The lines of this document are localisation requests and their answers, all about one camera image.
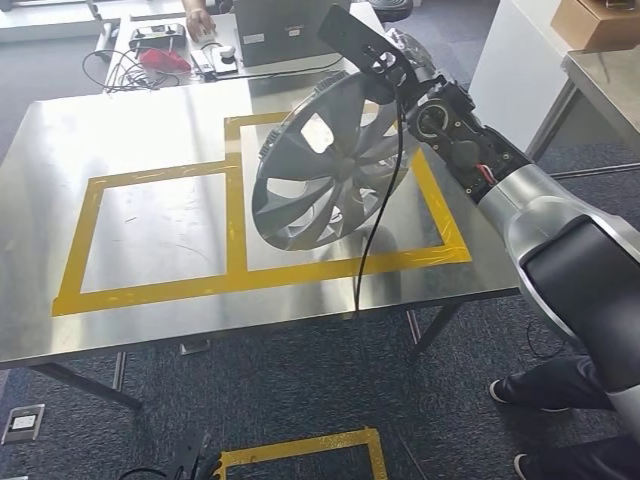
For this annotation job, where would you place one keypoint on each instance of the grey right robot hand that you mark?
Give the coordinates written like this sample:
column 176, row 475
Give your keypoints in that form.
column 420, row 56

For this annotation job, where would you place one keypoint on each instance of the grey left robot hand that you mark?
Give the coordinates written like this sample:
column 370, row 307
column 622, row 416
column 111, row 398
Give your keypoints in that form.
column 207, row 467

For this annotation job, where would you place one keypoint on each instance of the silver plastic wheel hubcap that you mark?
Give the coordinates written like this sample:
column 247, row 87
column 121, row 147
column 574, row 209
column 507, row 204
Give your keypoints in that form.
column 320, row 185

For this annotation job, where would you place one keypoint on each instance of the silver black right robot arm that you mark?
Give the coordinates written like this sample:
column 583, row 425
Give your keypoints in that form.
column 550, row 232

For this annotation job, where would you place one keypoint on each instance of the stainless steel workbench table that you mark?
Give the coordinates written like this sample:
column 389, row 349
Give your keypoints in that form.
column 150, row 225

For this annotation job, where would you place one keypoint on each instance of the open silver floor socket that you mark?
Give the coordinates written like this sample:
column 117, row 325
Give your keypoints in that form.
column 195, row 347

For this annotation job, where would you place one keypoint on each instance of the yellow table tape rectangle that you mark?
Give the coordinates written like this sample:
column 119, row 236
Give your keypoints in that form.
column 440, row 205
column 84, row 232

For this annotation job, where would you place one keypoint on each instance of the grey metal case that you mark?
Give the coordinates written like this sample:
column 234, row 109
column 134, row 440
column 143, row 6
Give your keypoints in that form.
column 285, row 30

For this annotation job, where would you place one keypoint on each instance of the brown cardboard box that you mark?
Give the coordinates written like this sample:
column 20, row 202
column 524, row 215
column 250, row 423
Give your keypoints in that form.
column 595, row 26

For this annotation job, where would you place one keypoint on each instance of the silver floor socket plate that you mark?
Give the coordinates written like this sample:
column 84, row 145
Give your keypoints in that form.
column 23, row 424

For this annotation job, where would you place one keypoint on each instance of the white computer mouse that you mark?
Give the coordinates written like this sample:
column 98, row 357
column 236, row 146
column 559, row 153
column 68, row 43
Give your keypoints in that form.
column 227, row 52

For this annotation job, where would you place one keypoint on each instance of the white flat device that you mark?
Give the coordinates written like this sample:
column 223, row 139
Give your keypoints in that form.
column 210, row 63

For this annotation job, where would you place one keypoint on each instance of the red pouch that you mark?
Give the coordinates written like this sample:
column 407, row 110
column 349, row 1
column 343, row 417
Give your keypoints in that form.
column 164, row 60

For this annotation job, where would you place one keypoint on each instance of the black handheld controller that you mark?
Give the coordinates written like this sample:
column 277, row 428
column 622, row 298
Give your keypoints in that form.
column 157, row 36

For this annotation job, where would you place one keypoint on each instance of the grey desk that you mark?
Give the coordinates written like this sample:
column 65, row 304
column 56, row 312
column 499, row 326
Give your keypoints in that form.
column 118, row 46

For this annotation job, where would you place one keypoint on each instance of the white long bench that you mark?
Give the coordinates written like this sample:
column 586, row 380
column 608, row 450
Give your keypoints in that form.
column 50, row 23

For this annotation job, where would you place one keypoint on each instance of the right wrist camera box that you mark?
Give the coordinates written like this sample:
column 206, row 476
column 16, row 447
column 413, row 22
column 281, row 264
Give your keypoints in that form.
column 345, row 33

